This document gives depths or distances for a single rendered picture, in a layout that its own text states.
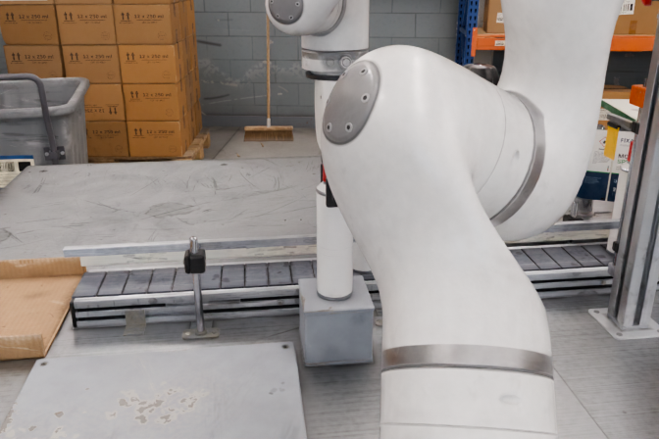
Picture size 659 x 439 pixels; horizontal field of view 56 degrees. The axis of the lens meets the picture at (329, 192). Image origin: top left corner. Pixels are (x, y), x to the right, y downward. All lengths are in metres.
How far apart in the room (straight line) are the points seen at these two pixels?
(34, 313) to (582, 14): 0.93
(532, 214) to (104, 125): 4.07
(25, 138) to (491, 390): 2.73
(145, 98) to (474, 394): 4.03
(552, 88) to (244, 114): 5.26
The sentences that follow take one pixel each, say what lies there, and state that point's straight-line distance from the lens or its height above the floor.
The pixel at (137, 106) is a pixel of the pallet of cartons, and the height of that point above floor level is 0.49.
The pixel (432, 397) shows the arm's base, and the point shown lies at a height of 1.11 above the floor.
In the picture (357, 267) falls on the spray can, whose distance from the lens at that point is 1.05.
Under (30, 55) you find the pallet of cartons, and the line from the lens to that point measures 4.53.
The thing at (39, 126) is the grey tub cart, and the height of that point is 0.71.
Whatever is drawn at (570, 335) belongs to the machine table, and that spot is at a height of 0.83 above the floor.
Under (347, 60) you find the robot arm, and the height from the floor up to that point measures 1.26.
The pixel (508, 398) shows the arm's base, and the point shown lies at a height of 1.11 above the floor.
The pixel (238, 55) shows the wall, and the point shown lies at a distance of 5.64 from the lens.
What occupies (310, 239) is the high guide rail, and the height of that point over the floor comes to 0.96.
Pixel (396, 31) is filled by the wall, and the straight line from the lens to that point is 5.48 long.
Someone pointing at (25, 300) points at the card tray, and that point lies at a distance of 1.18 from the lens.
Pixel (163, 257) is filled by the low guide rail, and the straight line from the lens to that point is 1.09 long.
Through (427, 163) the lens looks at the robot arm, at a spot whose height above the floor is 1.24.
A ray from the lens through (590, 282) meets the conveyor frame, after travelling 1.17.
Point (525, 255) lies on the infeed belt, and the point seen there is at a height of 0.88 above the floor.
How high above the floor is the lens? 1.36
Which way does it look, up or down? 20 degrees down
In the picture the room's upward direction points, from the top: straight up
